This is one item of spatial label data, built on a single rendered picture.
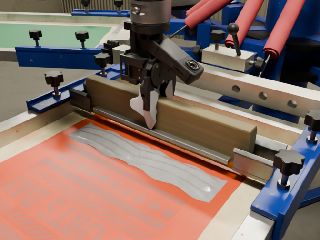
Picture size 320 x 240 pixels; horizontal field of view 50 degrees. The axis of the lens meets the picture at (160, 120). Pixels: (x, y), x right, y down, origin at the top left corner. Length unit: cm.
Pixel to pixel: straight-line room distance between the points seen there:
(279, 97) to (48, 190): 53
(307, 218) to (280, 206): 151
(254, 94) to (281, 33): 29
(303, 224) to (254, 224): 149
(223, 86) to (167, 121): 24
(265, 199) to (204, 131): 17
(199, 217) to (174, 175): 11
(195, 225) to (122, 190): 15
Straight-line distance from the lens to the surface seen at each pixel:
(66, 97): 86
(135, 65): 65
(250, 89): 84
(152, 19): 61
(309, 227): 201
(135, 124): 73
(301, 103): 81
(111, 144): 73
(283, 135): 77
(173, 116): 67
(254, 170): 61
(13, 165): 73
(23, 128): 81
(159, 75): 65
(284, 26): 108
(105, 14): 170
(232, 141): 62
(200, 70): 62
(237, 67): 89
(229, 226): 56
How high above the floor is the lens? 136
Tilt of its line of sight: 30 degrees down
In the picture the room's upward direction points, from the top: straight up
